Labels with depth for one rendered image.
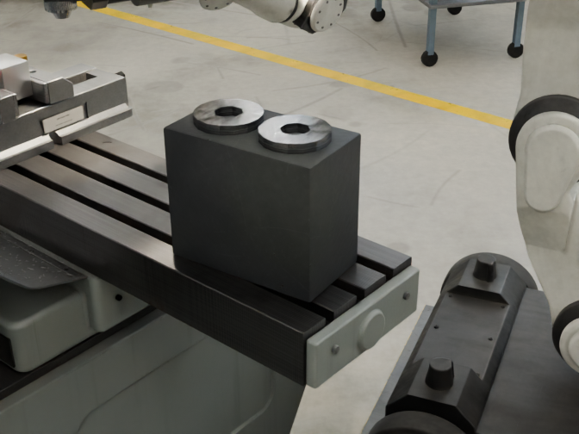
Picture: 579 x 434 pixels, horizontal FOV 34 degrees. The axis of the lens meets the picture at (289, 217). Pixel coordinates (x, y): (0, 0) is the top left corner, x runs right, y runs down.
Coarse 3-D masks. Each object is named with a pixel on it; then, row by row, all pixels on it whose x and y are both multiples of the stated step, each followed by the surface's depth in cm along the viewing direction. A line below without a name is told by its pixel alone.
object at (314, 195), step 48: (192, 144) 117; (240, 144) 114; (288, 144) 110; (336, 144) 113; (192, 192) 120; (240, 192) 115; (288, 192) 111; (336, 192) 115; (192, 240) 124; (240, 240) 119; (288, 240) 114; (336, 240) 118; (288, 288) 118
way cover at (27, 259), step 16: (0, 240) 145; (16, 240) 146; (0, 256) 139; (16, 256) 140; (32, 256) 141; (48, 256) 142; (0, 272) 131; (16, 272) 134; (32, 272) 135; (48, 272) 136; (64, 272) 137; (32, 288) 129
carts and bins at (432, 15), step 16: (432, 0) 447; (448, 0) 455; (464, 0) 454; (480, 0) 454; (496, 0) 455; (512, 0) 457; (384, 16) 527; (432, 16) 451; (432, 32) 455; (432, 48) 459; (512, 48) 470; (432, 64) 463
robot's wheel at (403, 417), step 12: (384, 420) 152; (396, 420) 150; (408, 420) 149; (420, 420) 149; (432, 420) 149; (444, 420) 149; (372, 432) 152; (384, 432) 150; (396, 432) 149; (408, 432) 148; (420, 432) 147; (432, 432) 146; (444, 432) 147; (456, 432) 148
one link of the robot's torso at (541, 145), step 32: (544, 128) 137; (576, 128) 136; (544, 160) 139; (576, 160) 137; (544, 192) 141; (576, 192) 145; (544, 224) 146; (576, 224) 147; (544, 256) 151; (576, 256) 149; (544, 288) 154; (576, 288) 152
